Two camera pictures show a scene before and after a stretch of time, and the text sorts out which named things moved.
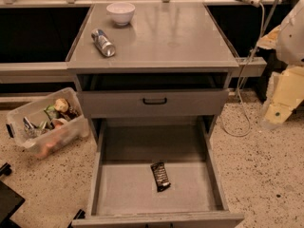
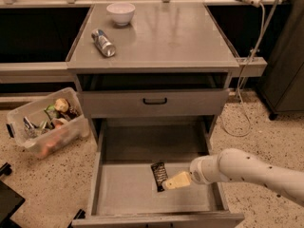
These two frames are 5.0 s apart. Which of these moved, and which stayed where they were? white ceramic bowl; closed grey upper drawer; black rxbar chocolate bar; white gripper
Moved: white gripper
Stayed: closed grey upper drawer; white ceramic bowl; black rxbar chocolate bar
